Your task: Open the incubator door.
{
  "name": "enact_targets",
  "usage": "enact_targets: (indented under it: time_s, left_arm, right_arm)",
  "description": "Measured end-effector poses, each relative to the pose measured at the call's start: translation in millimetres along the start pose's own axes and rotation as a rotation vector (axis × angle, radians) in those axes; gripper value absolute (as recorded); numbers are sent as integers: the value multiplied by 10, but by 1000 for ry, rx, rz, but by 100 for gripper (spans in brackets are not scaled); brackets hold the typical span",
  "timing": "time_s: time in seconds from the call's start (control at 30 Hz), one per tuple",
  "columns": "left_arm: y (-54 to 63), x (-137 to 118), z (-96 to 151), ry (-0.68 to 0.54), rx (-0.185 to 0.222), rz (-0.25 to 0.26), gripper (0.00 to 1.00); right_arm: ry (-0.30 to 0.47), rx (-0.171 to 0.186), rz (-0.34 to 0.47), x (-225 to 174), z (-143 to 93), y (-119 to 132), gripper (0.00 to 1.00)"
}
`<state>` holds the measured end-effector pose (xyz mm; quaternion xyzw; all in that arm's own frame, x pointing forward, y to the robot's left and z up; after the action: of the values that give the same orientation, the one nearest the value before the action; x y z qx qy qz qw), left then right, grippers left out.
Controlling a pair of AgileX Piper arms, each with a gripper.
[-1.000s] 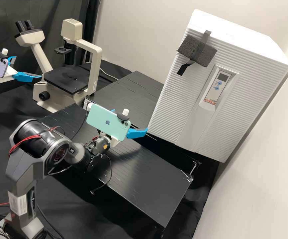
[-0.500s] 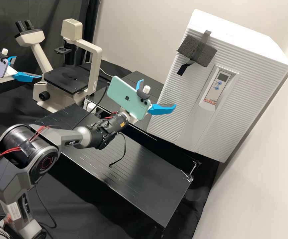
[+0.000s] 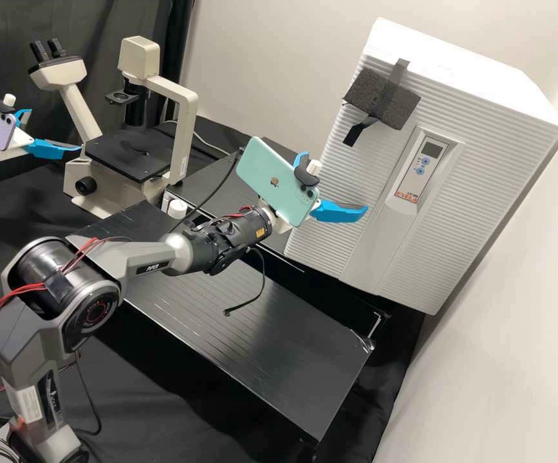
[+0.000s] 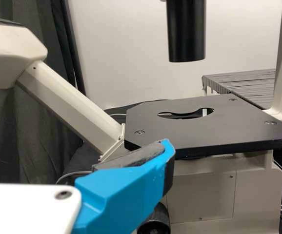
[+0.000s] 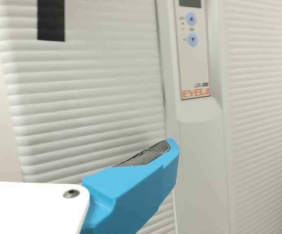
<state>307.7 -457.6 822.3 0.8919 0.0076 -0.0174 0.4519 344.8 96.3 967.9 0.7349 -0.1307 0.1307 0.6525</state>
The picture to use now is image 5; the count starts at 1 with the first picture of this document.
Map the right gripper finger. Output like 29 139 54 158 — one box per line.
81 137 181 234

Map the incubator door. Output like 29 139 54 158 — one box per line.
0 0 282 234

